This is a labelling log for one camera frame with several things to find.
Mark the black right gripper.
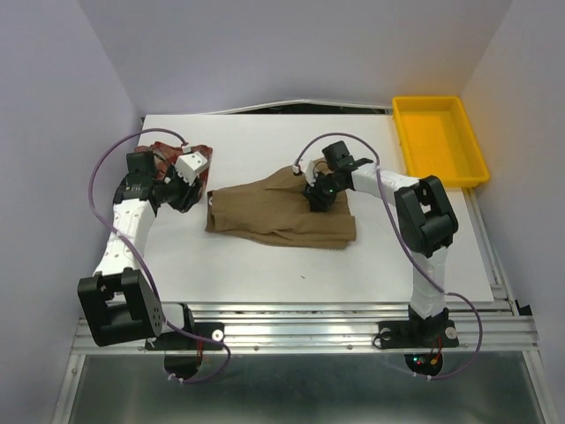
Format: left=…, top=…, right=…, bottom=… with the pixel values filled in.
left=302, top=170, right=345, bottom=212

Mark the red plaid skirt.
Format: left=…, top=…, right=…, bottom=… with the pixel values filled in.
left=134, top=141, right=213, bottom=202

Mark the tan skirt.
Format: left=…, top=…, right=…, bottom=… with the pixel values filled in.
left=206, top=167, right=357, bottom=250

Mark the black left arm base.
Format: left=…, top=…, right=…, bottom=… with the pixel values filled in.
left=143, top=321, right=226, bottom=352

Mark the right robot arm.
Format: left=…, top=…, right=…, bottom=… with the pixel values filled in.
left=292, top=141, right=459, bottom=349

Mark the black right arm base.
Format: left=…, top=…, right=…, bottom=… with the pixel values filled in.
left=373, top=318, right=460, bottom=350

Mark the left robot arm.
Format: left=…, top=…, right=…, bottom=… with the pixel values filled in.
left=78, top=151, right=209, bottom=347

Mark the yellow plastic bin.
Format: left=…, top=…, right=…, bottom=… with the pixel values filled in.
left=392, top=95, right=490, bottom=188

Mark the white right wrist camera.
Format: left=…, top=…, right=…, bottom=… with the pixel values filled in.
left=291, top=161, right=317, bottom=186

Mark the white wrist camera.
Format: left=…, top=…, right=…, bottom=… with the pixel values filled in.
left=291, top=161, right=317, bottom=186
left=174, top=147, right=209, bottom=186

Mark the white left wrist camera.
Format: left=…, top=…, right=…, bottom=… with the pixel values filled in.
left=174, top=147, right=209, bottom=186

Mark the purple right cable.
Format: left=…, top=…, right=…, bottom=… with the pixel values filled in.
left=294, top=133, right=483, bottom=382

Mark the purple cable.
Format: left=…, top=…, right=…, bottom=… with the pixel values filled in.
left=89, top=127, right=233, bottom=385
left=294, top=133, right=483, bottom=382

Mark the aluminium rail frame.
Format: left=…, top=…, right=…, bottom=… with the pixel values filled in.
left=53, top=189, right=559, bottom=423

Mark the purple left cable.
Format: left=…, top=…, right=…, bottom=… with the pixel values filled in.
left=89, top=127, right=233, bottom=385

